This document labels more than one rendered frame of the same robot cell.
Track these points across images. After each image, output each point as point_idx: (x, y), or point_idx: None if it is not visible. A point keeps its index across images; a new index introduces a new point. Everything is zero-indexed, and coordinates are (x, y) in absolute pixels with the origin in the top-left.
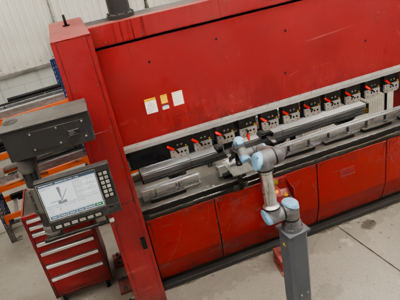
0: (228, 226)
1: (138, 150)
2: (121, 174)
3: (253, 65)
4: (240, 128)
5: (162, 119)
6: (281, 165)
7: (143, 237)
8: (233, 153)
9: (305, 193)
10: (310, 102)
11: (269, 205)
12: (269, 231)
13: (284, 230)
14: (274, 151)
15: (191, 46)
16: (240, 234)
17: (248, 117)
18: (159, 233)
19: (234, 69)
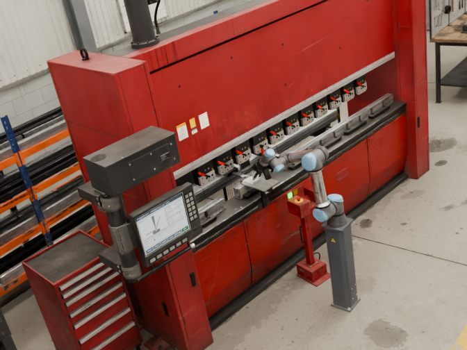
0: (256, 249)
1: None
2: None
3: (261, 80)
4: (255, 144)
5: (192, 145)
6: (293, 176)
7: (192, 273)
8: (260, 168)
9: None
10: (306, 111)
11: (322, 201)
12: (287, 249)
13: (333, 225)
14: (322, 150)
15: (212, 67)
16: (266, 255)
17: (260, 132)
18: (199, 268)
19: (247, 85)
